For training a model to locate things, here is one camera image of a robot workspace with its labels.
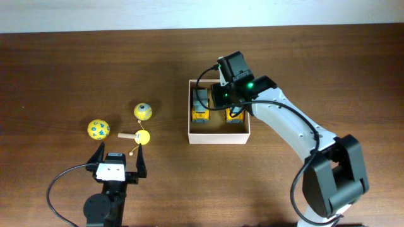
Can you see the yellow wooden paddle drum toy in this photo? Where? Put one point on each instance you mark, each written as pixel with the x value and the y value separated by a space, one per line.
pixel 141 137

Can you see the yellow grey mixer truck toy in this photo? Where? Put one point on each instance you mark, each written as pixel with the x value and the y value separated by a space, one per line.
pixel 234 115

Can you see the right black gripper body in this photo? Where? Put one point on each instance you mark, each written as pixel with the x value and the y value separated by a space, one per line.
pixel 219 95

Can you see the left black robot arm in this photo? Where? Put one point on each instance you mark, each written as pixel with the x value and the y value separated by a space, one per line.
pixel 107 207

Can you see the pink cardboard box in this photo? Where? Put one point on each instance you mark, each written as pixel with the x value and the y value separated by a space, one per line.
pixel 216 130

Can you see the yellow grey dump truck toy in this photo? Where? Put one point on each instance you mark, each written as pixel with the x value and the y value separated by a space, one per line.
pixel 200 100

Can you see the yellow ball with blue letters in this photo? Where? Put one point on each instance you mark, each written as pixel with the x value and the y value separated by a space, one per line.
pixel 98 129

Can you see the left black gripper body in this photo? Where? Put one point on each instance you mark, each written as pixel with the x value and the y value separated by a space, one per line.
pixel 131 177

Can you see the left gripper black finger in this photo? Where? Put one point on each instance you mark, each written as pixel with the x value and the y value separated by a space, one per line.
pixel 98 156
pixel 140 162

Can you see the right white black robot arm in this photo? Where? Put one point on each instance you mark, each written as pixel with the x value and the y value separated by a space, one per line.
pixel 333 175

